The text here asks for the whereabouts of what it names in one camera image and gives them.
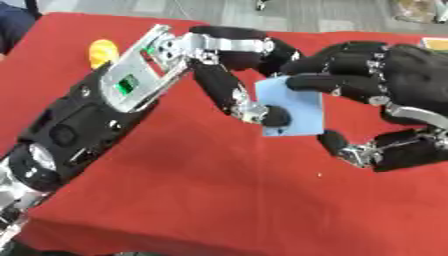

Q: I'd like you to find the yellow toy fruit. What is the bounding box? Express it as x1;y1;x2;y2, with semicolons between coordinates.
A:
87;39;121;70

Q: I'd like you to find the tan bag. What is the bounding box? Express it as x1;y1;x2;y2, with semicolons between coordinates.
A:
390;0;447;24

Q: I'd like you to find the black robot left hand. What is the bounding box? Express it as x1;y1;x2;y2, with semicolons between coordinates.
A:
162;25;305;128

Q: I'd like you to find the person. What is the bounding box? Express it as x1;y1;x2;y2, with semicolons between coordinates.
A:
0;1;41;62

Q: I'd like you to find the light blue square block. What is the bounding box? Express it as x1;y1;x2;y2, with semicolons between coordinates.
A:
253;75;326;138

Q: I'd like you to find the cardboard box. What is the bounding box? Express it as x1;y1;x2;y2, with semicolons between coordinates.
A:
418;37;448;52

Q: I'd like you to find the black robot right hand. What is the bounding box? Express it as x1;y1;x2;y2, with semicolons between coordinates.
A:
280;40;448;173

